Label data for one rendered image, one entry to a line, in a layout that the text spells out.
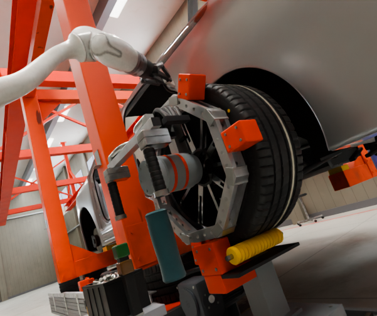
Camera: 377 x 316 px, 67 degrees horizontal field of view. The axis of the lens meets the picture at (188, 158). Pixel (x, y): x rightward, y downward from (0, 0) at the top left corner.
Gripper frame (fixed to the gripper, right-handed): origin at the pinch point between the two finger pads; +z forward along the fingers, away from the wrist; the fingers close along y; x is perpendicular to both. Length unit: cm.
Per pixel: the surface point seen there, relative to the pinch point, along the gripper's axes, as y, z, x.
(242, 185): 17, -16, -58
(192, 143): -0.6, -1.2, -31.6
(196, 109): 13.9, -19.5, -28.6
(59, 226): -221, 92, 2
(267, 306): 0, 4, -98
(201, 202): -9, 3, -55
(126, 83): -186, 253, 223
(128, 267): -19, -37, -68
